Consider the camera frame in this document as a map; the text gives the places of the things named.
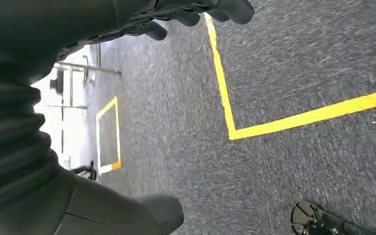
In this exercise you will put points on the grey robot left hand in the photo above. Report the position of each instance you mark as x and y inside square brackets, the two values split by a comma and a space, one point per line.
[61, 22]

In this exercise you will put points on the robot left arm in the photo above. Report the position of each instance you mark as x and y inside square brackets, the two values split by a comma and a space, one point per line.
[9, 139]

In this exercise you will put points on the yellow floor tape square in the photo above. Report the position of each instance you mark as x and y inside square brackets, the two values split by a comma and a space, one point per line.
[118, 129]

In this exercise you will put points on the black tripod base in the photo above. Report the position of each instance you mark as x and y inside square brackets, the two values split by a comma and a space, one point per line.
[87, 170]

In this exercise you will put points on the long yellow floor tape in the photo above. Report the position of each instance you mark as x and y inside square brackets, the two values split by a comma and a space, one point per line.
[227, 113]

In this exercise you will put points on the black robot foot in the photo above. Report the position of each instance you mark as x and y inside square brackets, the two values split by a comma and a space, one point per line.
[317, 220]

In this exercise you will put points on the metal frame stand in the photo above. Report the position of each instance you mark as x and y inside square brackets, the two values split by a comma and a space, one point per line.
[87, 67]

